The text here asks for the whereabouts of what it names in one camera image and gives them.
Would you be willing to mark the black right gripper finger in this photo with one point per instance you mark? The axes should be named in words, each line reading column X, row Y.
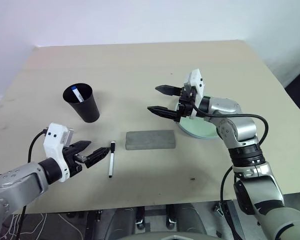
column 168, row 90
column 165, row 113

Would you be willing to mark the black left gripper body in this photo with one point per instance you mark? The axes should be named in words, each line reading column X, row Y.
column 72, row 161

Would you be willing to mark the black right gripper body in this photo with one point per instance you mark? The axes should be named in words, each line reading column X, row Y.
column 187, row 102

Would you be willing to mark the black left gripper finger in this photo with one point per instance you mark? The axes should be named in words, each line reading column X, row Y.
column 81, row 147
column 97, row 156

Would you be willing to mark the light green plate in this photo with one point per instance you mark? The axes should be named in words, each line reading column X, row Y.
column 197, row 127

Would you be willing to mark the grey rectangular eraser block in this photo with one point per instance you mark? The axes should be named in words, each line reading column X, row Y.
column 150, row 140

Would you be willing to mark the blue-capped white marker pen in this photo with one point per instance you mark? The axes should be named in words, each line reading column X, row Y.
column 77, row 94

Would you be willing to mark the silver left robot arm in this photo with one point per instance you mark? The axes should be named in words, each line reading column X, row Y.
column 15, row 182

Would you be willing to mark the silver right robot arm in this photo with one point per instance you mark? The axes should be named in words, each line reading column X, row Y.
column 245, row 127

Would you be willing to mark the black-capped white marker pen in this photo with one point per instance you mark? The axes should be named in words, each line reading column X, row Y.
column 111, row 162

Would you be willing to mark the black plastic cup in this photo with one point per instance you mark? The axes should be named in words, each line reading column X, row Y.
column 87, row 110

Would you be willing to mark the light blue plate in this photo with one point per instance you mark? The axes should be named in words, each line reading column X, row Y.
column 201, row 137

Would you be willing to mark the grey rounded robot body shell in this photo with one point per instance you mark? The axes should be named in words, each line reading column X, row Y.
column 165, row 235

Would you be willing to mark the black table clamp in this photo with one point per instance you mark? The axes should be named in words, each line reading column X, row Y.
column 220, row 207

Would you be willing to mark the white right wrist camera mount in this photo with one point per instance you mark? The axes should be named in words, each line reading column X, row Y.
column 196, row 80

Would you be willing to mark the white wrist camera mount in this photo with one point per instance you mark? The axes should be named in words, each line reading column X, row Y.
column 196, row 80
column 53, row 140

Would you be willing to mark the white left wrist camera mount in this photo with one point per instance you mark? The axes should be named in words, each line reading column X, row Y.
column 53, row 140

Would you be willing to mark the grey metal table frame bar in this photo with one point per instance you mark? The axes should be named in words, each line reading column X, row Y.
column 232, row 220

